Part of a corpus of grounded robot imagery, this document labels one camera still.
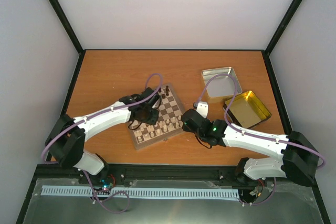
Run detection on blue cable duct strip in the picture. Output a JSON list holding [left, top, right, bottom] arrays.
[[40, 186, 239, 201]]

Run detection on open silver tin box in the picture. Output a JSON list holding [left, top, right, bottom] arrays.
[[201, 67, 242, 103]]

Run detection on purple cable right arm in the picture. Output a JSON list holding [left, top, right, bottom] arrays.
[[194, 73, 326, 206]]

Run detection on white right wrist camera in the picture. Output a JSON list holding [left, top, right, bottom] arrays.
[[194, 101, 208, 118]]

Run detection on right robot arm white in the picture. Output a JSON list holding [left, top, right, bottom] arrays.
[[181, 109, 320, 187]]

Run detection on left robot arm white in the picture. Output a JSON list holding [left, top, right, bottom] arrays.
[[41, 88, 161, 184]]

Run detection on black frame post left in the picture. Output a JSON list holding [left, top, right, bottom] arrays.
[[48, 0, 84, 54]]

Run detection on black frame post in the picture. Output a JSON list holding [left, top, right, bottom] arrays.
[[48, 0, 84, 54], [265, 0, 321, 54]]

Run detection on black frame post right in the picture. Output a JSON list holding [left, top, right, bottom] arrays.
[[265, 0, 321, 54]]

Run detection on dark chess pieces rows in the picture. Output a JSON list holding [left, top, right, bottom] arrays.
[[158, 85, 170, 100]]

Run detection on gold tin lid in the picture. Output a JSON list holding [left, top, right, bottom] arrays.
[[227, 90, 271, 129]]

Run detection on wooden chess board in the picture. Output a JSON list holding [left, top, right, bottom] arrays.
[[129, 83, 185, 150]]

